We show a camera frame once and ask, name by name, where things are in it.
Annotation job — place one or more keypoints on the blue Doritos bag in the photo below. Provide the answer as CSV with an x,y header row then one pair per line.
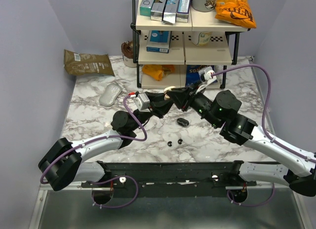
x,y
192,75

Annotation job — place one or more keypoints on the brown lidded cup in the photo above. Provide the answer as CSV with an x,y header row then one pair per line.
x,y
127,54

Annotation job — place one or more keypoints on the blue box middle shelf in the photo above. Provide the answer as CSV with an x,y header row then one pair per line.
x,y
158,41

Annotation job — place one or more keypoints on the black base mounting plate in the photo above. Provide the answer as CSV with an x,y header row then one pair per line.
x,y
170,179

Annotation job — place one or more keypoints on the white printed mug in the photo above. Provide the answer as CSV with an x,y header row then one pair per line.
x,y
203,5

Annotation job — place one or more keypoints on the teal toothpaste box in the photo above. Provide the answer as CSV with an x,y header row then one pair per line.
x,y
145,7

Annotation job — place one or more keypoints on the black earbud charging case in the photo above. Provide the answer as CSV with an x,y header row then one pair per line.
x,y
182,122

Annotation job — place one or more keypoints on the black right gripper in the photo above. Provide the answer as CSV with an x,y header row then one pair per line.
x,y
182,95

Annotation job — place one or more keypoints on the silver blue toothpaste box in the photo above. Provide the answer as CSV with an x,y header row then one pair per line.
x,y
169,15

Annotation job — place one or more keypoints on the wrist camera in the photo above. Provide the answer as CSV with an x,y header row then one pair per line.
x,y
142,102
207,77

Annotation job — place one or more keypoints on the blue white toothpaste box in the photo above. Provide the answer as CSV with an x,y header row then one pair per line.
x,y
183,11

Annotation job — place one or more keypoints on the brown snack bag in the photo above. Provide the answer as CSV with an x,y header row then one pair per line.
x,y
84,64

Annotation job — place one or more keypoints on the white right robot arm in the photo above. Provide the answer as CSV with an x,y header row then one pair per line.
x,y
295,168

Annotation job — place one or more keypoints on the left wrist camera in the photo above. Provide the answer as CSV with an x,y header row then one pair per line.
x,y
142,102

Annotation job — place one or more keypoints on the orange chips bag top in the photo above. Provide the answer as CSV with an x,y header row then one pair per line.
x,y
237,12

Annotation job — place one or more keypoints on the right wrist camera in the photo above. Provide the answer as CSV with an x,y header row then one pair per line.
x,y
207,77

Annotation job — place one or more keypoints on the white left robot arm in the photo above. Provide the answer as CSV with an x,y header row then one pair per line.
x,y
63,163

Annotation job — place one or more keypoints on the orange snack bag bottom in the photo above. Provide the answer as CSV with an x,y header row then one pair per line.
x,y
158,72

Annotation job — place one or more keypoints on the three-tier beige shelf rack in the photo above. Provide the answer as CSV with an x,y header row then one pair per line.
x,y
222,50

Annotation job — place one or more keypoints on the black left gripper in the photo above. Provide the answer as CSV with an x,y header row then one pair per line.
x,y
159,107

